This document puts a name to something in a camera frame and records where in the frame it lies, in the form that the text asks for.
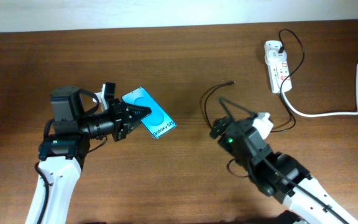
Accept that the blue Galaxy S25 smartphone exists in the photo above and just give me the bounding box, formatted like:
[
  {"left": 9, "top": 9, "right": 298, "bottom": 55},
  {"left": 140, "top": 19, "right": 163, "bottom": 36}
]
[{"left": 122, "top": 87, "right": 177, "bottom": 139}]

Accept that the black USB charging cable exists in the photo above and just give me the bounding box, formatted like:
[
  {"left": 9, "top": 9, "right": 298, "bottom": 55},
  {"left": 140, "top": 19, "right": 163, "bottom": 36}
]
[{"left": 200, "top": 29, "right": 305, "bottom": 133}]

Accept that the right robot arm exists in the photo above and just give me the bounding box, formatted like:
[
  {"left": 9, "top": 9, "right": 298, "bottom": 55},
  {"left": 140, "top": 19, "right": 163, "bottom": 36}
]
[{"left": 210, "top": 113, "right": 358, "bottom": 223}]

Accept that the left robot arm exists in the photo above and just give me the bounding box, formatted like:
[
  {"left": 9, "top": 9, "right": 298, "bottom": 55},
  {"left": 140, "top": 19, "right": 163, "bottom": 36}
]
[{"left": 26, "top": 83, "right": 152, "bottom": 223}]

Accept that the white USB charger adapter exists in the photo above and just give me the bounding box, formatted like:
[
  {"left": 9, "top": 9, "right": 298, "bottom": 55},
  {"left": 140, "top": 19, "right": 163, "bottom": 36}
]
[{"left": 265, "top": 49, "right": 287, "bottom": 65}]

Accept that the white power strip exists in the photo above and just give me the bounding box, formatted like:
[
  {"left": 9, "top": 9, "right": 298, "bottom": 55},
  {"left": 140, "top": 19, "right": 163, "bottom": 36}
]
[{"left": 264, "top": 40, "right": 292, "bottom": 94}]

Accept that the white power strip cord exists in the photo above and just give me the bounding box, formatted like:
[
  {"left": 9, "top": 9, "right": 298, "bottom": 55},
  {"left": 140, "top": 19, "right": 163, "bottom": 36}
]
[{"left": 280, "top": 55, "right": 358, "bottom": 118}]

